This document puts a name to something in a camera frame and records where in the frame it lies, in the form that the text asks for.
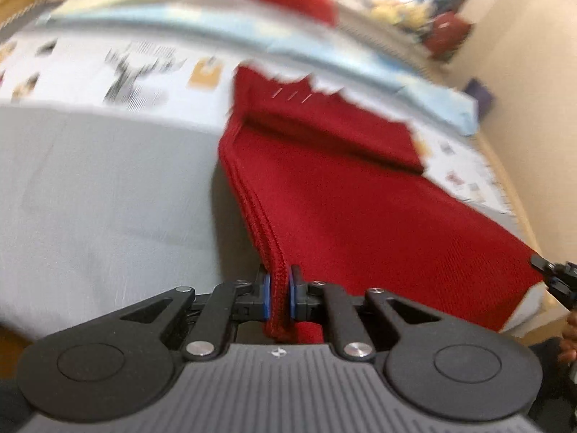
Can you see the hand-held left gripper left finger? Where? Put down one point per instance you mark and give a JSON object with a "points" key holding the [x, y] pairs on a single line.
{"points": [[267, 295]]}

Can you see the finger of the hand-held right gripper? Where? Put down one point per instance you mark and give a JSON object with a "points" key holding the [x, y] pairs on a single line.
{"points": [[563, 291], [543, 265]]}

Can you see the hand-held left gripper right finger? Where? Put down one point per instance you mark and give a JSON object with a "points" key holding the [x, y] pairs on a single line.
{"points": [[293, 295]]}

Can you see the dark red knit sweater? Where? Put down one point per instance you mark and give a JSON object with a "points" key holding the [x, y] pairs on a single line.
{"points": [[360, 198]]}

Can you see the person's right hand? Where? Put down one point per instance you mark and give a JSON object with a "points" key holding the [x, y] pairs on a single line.
{"points": [[569, 347]]}

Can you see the purple paper bag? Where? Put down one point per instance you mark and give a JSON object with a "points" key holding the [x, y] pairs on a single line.
{"points": [[478, 97]]}

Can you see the light blue sheet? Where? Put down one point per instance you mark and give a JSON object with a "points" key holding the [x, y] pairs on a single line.
{"points": [[270, 31]]}

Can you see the yellow round plush toy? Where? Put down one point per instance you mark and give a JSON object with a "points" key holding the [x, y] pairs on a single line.
{"points": [[417, 16]]}

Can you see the deer-print bedsheet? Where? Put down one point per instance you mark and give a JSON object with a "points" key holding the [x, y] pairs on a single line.
{"points": [[90, 67]]}

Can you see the yellow duck plush toy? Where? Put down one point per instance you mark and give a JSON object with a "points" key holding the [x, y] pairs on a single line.
{"points": [[387, 9]]}

